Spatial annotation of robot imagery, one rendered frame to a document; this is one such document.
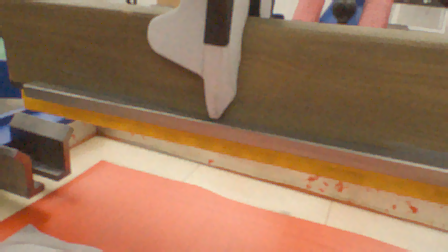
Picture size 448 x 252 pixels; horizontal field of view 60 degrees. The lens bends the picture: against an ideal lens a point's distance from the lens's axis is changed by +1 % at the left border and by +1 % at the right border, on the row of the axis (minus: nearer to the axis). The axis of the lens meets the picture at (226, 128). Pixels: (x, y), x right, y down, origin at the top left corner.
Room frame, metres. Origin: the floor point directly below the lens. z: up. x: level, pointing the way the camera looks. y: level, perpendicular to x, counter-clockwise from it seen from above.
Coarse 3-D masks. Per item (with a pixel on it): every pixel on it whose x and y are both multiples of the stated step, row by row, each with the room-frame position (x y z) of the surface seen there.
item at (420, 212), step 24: (72, 144) 0.44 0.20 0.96; (144, 144) 0.46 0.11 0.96; (168, 144) 0.45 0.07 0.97; (216, 168) 0.42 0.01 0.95; (240, 168) 0.41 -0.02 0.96; (264, 168) 0.40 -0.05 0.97; (312, 192) 0.38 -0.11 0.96; (336, 192) 0.37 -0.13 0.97; (360, 192) 0.36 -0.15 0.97; (384, 192) 0.35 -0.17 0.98; (408, 216) 0.34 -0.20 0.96; (432, 216) 0.34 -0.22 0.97
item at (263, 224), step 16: (256, 208) 0.34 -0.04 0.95; (256, 224) 0.32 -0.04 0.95; (272, 224) 0.32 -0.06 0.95; (288, 224) 0.32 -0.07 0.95; (304, 224) 0.32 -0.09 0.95; (320, 224) 0.33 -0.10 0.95; (240, 240) 0.29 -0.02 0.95; (256, 240) 0.29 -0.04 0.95; (272, 240) 0.29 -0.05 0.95; (288, 240) 0.30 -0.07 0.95; (304, 240) 0.30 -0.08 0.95; (320, 240) 0.30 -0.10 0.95; (336, 240) 0.30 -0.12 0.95; (352, 240) 0.31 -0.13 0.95; (368, 240) 0.31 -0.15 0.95
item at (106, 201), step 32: (64, 192) 0.34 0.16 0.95; (96, 192) 0.35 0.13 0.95; (128, 192) 0.35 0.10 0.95; (160, 192) 0.36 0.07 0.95; (192, 192) 0.36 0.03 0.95; (0, 224) 0.28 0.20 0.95; (32, 224) 0.29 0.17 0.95; (64, 224) 0.29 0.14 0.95; (96, 224) 0.29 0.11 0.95; (128, 224) 0.30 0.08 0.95; (160, 224) 0.30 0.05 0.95; (192, 224) 0.31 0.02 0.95; (224, 224) 0.31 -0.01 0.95
